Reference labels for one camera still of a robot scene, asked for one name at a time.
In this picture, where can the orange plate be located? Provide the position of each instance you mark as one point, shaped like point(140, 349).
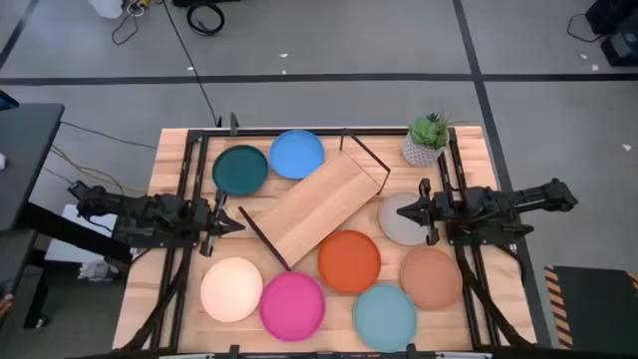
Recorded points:
point(349, 261)

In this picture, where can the white plastic bag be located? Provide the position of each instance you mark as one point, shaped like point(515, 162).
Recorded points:
point(97, 270)

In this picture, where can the pink plate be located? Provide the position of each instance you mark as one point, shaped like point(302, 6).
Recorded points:
point(292, 306)

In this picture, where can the blue device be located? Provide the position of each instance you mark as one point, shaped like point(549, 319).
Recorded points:
point(6, 100)

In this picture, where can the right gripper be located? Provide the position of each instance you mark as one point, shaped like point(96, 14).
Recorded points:
point(438, 207)

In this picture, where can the green plant in white pot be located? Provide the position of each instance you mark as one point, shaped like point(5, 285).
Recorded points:
point(423, 144)

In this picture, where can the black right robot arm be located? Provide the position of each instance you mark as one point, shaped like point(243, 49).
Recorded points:
point(498, 202)

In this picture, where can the white box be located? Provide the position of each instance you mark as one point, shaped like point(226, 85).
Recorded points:
point(65, 249)

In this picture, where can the terracotta plate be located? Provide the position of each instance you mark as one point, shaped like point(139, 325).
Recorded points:
point(431, 279)

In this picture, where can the black power adapter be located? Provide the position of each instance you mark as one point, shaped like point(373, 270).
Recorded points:
point(76, 188)

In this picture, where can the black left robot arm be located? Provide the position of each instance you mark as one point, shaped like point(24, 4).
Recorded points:
point(149, 209)

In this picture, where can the black mat with hazard stripes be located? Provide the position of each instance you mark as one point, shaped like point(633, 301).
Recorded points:
point(598, 304)

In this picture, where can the black desk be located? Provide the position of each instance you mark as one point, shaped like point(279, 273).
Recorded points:
point(25, 159)

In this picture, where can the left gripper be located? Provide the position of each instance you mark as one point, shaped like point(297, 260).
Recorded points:
point(209, 219)

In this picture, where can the black metal table frame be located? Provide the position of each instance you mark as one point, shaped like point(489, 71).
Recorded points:
point(249, 132)

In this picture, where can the white container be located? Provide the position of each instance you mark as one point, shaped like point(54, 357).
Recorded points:
point(105, 7)

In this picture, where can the dark green plate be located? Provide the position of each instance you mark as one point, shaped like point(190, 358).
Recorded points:
point(240, 170)

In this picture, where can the cream plate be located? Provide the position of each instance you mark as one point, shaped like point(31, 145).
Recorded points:
point(231, 289)

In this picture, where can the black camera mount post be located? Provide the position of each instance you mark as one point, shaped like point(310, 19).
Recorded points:
point(233, 122)

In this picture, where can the grey plate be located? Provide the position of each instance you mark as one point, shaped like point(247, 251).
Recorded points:
point(399, 232)

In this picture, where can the light blue plate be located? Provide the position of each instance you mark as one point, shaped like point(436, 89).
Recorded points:
point(385, 318)

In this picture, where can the black equipment box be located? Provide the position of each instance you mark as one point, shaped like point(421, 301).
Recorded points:
point(623, 50)

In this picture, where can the black equipment case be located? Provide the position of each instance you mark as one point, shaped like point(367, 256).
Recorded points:
point(613, 15)

